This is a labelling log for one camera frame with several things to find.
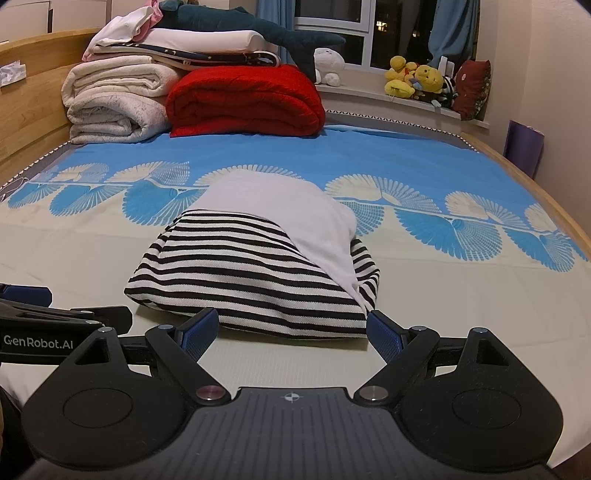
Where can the teal shark plush toy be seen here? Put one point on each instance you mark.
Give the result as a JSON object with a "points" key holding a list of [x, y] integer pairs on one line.
{"points": [[258, 27]]}

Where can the window sill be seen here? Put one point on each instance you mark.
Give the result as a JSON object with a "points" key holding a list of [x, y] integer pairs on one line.
{"points": [[369, 108]]}

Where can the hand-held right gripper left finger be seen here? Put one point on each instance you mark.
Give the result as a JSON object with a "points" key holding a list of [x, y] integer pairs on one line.
{"points": [[199, 333]]}

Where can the wooden bed side rail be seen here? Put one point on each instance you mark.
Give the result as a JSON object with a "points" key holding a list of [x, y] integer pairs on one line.
{"points": [[540, 189]]}

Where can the white wardrobe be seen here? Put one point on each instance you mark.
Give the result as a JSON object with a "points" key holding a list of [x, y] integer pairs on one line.
{"points": [[23, 21]]}

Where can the window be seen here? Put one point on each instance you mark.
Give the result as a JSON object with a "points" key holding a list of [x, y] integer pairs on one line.
{"points": [[364, 27]]}

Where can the folded white quilt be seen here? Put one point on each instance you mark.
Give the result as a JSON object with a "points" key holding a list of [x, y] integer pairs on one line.
{"points": [[111, 97]]}

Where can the white pillow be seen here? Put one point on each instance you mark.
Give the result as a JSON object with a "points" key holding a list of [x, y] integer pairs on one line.
{"points": [[207, 39]]}

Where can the folded red blanket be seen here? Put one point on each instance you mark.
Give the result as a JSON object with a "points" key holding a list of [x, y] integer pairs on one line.
{"points": [[244, 99]]}

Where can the white pink folded cloth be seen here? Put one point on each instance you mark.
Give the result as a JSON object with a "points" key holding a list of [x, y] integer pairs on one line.
{"points": [[124, 27]]}

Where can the yellow plush toy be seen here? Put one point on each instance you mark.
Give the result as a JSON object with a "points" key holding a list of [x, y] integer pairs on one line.
{"points": [[428, 81], [399, 76]]}

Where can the white plush toy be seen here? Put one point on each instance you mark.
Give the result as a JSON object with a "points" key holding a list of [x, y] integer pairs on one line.
{"points": [[328, 64]]}

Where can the striped plush toy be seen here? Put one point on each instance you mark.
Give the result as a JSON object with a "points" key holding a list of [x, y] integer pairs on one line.
{"points": [[445, 92]]}

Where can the tissue box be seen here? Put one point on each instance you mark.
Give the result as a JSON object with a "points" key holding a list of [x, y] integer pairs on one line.
{"points": [[13, 74]]}

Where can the blue curtain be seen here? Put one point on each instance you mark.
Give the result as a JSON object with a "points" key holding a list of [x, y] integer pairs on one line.
{"points": [[274, 14], [455, 27]]}

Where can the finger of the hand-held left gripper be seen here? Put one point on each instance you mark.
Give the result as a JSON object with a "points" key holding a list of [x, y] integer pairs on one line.
{"points": [[25, 295], [92, 316]]}

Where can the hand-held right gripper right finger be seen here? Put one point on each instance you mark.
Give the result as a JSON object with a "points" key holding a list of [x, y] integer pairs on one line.
{"points": [[385, 337]]}

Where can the wooden headboard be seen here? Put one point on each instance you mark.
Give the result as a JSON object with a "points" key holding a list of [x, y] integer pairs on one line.
{"points": [[32, 120]]}

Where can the black white striped sweater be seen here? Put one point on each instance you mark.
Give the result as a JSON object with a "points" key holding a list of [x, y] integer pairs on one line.
{"points": [[240, 277]]}

